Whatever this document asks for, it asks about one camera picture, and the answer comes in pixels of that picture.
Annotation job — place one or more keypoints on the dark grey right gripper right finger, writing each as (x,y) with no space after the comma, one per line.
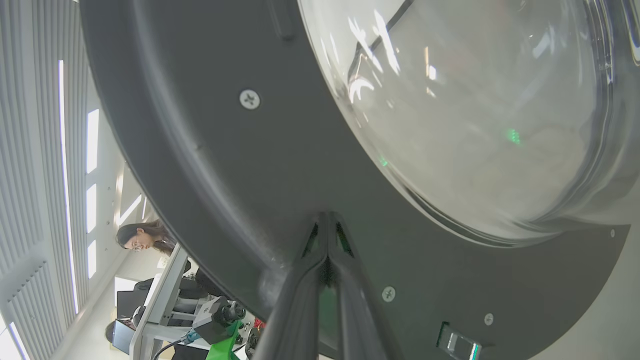
(360,320)

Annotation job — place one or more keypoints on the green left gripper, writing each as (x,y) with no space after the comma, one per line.
(222,346)

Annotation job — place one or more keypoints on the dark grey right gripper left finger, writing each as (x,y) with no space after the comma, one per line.
(295,310)

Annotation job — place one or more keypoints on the dark grey round washer door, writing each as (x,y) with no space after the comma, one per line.
(225,175)

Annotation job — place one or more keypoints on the black computer monitor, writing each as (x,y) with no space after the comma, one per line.
(130,302)

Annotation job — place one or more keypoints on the person with long dark hair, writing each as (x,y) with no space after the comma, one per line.
(142,239)

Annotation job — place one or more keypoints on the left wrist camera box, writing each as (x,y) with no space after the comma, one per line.
(212,317)

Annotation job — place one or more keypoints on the grey metal table frame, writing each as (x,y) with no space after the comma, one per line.
(162,295)

